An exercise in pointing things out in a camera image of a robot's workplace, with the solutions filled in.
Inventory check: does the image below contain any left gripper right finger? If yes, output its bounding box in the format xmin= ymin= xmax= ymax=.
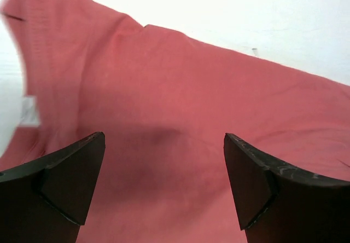
xmin=224 ymin=134 xmax=349 ymax=243

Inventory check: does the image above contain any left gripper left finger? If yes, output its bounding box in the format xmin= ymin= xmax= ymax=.
xmin=1 ymin=132 xmax=106 ymax=243

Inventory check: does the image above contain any salmon red t-shirt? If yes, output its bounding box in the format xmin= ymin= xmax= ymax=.
xmin=1 ymin=0 xmax=349 ymax=242

